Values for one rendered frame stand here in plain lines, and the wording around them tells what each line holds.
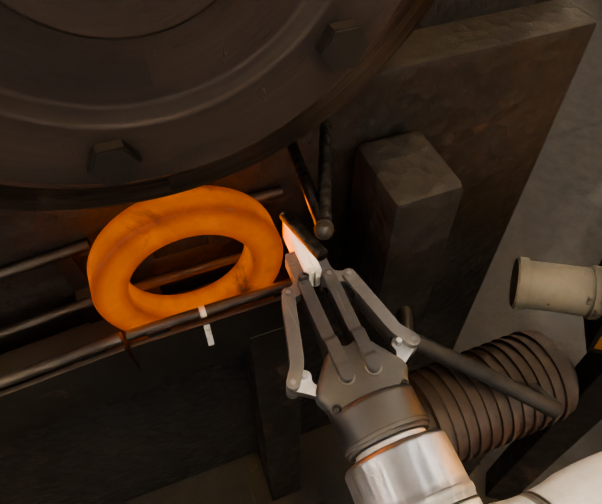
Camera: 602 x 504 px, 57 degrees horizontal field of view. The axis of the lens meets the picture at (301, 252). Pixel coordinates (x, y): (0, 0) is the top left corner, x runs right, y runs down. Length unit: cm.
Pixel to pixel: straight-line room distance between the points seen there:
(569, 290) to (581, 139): 142
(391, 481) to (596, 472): 15
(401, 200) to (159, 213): 22
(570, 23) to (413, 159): 23
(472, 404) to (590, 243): 105
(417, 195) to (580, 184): 136
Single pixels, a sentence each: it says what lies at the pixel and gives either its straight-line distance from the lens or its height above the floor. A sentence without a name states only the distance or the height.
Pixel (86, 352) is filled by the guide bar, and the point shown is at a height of 71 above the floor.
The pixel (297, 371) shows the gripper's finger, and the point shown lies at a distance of 48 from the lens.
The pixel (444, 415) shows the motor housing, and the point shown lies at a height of 53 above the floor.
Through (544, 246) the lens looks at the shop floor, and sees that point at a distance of 166.
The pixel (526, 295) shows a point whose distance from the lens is 65.
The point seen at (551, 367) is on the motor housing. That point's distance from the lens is 79.
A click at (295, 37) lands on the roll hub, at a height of 104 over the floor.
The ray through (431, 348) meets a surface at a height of 60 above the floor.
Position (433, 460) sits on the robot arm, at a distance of 44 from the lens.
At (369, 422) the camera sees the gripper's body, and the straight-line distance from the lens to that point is 45.
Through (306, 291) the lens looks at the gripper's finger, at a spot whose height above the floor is 75.
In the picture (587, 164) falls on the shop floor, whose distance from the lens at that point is 196.
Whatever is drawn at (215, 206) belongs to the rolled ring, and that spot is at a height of 84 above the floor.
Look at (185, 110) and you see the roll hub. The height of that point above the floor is 101.
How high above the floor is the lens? 118
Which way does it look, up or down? 51 degrees down
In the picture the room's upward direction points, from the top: straight up
